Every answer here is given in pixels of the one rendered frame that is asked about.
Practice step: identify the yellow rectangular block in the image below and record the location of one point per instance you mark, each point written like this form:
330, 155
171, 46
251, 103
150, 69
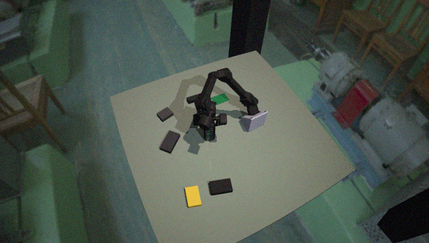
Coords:
193, 197

